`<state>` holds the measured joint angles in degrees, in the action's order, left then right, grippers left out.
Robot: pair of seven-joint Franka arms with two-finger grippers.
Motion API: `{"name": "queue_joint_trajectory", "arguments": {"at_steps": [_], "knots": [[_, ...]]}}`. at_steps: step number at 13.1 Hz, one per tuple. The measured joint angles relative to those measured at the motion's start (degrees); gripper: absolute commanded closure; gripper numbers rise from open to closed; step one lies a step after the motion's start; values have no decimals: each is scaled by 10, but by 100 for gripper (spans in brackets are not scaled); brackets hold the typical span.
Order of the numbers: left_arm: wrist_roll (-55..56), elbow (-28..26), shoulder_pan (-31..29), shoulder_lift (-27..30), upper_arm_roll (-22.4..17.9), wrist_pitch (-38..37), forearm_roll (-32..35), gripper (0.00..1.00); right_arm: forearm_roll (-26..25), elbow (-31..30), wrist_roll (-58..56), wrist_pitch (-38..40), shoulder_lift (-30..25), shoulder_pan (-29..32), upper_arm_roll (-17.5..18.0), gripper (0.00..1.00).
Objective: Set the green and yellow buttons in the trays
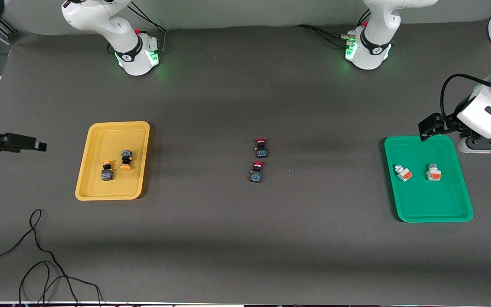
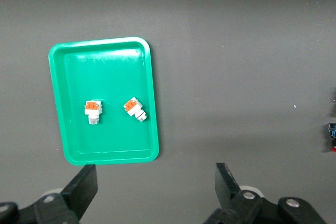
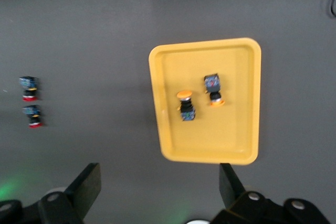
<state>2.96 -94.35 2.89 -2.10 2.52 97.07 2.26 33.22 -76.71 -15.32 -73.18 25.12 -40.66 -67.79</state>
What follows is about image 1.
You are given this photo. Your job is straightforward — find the black arm base cables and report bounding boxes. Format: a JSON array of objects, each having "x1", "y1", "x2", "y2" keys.
[
  {"x1": 295, "y1": 10, "x2": 372, "y2": 48},
  {"x1": 128, "y1": 2, "x2": 168, "y2": 55}
]

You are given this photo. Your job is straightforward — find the black left arm base cables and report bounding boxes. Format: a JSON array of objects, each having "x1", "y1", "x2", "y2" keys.
[{"x1": 295, "y1": 10, "x2": 372, "y2": 48}]

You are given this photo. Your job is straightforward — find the black right arm base cables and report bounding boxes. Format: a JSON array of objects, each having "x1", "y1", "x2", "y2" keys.
[{"x1": 128, "y1": 2, "x2": 168, "y2": 55}]

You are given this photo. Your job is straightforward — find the red mushroom push button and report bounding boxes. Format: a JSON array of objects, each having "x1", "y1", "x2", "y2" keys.
[
  {"x1": 254, "y1": 137, "x2": 268, "y2": 159},
  {"x1": 250, "y1": 161, "x2": 265, "y2": 183}
]

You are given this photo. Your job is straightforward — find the green plastic tray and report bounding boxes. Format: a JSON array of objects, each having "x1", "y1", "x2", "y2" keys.
[{"x1": 384, "y1": 135, "x2": 474, "y2": 223}]

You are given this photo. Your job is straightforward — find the yellow plastic tray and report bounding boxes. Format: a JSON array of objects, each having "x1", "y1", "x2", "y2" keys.
[{"x1": 75, "y1": 121, "x2": 150, "y2": 201}]

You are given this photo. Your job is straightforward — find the thin black loose cable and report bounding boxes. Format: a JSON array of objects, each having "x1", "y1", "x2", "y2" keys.
[{"x1": 0, "y1": 209, "x2": 103, "y2": 306}]

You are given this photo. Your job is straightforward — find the grey metal frame rail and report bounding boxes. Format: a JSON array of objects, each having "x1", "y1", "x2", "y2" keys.
[{"x1": 0, "y1": 18, "x2": 18, "y2": 44}]

